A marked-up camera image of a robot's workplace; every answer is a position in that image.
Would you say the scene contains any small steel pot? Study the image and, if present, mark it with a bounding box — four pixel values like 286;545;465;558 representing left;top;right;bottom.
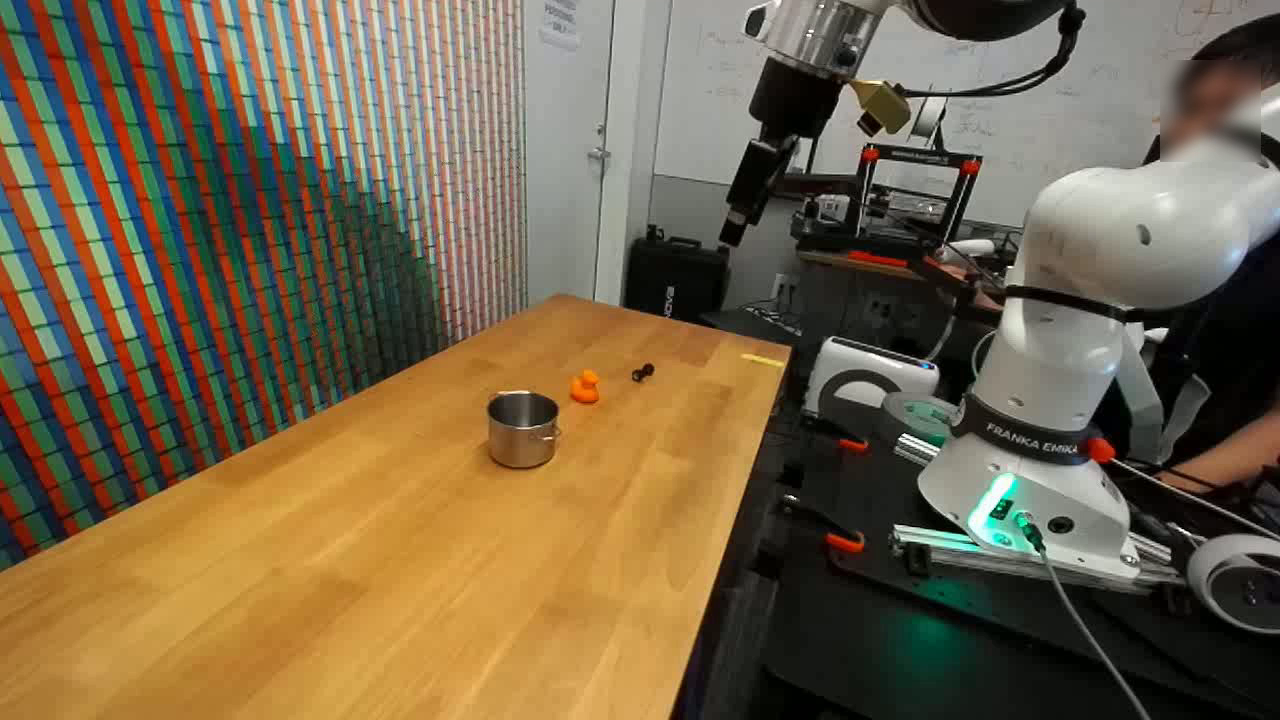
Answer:
482;390;563;477

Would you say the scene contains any white tape roll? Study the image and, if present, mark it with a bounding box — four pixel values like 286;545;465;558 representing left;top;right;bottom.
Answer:
1185;533;1280;642

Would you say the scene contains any multicoloured striped backdrop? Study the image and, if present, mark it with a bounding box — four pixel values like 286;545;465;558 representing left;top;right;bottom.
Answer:
0;0;529;575

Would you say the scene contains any person with glasses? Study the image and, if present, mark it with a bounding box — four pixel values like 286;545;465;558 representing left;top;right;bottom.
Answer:
1091;14;1280;502

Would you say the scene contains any white control box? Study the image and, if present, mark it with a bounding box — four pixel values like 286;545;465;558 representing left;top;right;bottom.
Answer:
799;333;944;424

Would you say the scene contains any black bag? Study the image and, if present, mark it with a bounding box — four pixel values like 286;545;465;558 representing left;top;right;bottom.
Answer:
620;226;732;326

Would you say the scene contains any white paper sign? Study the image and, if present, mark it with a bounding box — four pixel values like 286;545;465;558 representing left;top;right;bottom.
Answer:
535;0;587;56

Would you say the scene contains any black and orange 3D printer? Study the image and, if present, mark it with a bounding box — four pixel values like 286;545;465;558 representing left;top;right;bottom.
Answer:
793;141;988;258

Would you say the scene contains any grey cable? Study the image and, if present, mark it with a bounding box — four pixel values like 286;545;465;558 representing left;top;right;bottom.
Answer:
1019;522;1157;720

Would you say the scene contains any orange-handled clamp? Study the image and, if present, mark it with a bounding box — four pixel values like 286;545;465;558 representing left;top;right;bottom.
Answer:
796;412;877;461
777;494;872;559

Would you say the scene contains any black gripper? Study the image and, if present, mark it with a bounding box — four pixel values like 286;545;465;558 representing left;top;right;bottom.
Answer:
717;56;848;251

